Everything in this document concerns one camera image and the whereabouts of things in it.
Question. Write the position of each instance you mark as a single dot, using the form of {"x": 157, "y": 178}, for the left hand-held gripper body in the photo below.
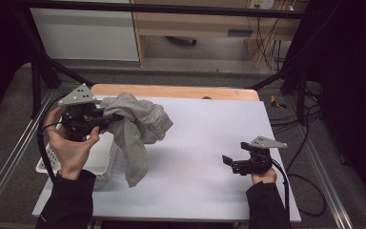
{"x": 76, "y": 119}

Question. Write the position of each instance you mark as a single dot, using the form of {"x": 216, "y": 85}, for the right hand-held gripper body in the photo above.
{"x": 257, "y": 162}

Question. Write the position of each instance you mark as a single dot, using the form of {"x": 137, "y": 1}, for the gray cloth garment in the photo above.
{"x": 136, "y": 127}

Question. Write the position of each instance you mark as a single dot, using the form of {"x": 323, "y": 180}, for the white perforated plastic basket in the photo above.
{"x": 100, "y": 159}

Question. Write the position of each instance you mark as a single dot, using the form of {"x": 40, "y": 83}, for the person's right hand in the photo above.
{"x": 265, "y": 177}

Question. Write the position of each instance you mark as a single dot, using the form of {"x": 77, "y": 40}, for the person's left hand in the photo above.
{"x": 71, "y": 152}

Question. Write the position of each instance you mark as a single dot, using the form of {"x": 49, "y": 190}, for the yellow and black clamp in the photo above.
{"x": 277, "y": 102}

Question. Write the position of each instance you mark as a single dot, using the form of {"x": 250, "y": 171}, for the white cabinet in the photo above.
{"x": 85, "y": 35}

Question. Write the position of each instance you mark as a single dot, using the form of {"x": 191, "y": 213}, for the wooden desk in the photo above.
{"x": 187, "y": 27}

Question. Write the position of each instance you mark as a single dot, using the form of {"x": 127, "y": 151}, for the white power strip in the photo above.
{"x": 262, "y": 4}

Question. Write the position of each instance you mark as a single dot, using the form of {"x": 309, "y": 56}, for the aluminium rail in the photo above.
{"x": 9, "y": 159}
{"x": 327, "y": 178}

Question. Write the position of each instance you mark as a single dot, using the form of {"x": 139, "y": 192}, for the black metal frame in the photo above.
{"x": 171, "y": 9}

